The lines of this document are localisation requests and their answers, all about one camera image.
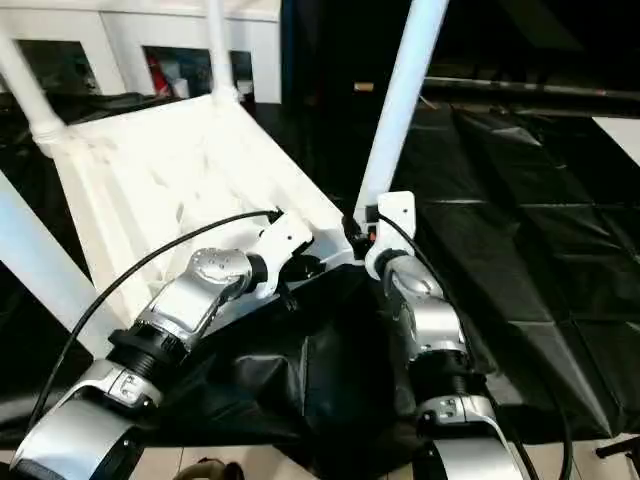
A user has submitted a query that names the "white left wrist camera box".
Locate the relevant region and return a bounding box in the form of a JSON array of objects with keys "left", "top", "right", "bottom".
[{"left": 250, "top": 210, "right": 316, "bottom": 299}]

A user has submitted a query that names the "black work mat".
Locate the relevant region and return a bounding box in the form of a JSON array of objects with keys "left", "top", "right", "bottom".
[{"left": 0, "top": 85, "right": 640, "bottom": 473}]

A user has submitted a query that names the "white plastic table top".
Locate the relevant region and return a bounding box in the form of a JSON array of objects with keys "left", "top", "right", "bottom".
[{"left": 35, "top": 92, "right": 366, "bottom": 356}]

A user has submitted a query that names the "dark robot left foot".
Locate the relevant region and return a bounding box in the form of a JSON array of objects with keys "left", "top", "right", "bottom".
[{"left": 182, "top": 459, "right": 243, "bottom": 480}]

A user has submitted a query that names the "black floor stand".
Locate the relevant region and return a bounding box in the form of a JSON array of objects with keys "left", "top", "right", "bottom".
[{"left": 595, "top": 434, "right": 640, "bottom": 463}]

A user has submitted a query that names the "silver metal rail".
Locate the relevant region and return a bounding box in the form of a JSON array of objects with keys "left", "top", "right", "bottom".
[{"left": 425, "top": 75, "right": 640, "bottom": 103}]

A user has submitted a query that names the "white glass-door cabinet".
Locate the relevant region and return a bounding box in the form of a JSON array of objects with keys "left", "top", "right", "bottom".
[{"left": 0, "top": 0, "right": 284, "bottom": 103}]

